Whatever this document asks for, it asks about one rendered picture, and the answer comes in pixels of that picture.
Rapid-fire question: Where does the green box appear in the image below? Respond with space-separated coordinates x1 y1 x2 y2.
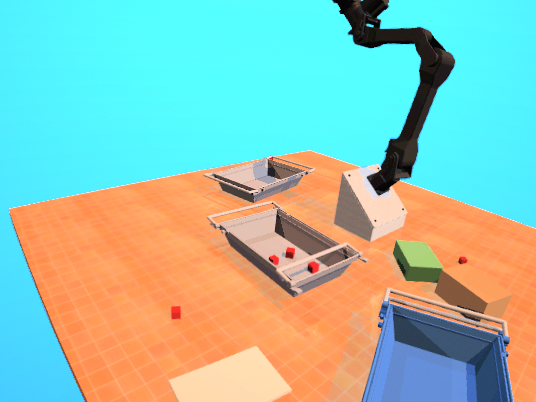
393 240 445 283

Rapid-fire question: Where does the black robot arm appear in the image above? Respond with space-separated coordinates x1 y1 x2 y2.
345 0 455 196

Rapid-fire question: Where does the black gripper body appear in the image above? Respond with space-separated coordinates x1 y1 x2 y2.
332 0 362 16

